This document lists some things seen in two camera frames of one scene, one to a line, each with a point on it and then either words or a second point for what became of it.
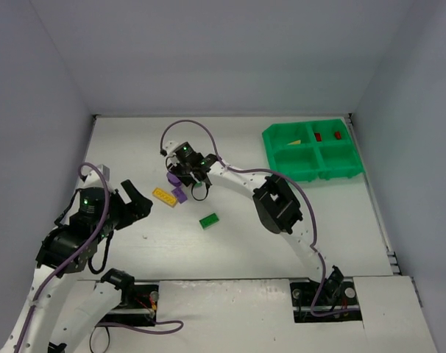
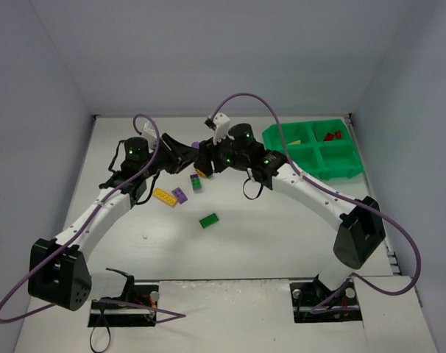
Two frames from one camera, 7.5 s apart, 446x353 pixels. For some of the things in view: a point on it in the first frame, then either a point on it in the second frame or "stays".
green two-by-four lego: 208,220 stays
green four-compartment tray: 307,151 stays
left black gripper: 126,209 -> 168,155
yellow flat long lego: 164,196 stays
